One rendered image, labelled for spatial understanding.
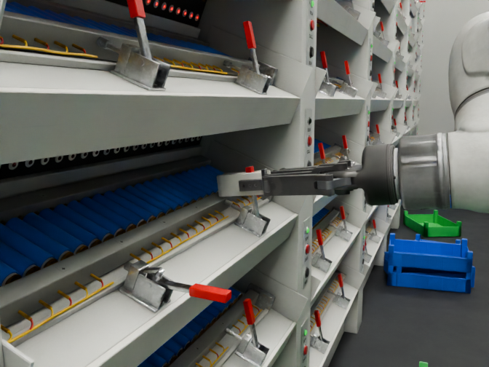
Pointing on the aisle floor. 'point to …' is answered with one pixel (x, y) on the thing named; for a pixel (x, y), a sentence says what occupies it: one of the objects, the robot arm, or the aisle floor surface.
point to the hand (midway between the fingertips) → (244, 183)
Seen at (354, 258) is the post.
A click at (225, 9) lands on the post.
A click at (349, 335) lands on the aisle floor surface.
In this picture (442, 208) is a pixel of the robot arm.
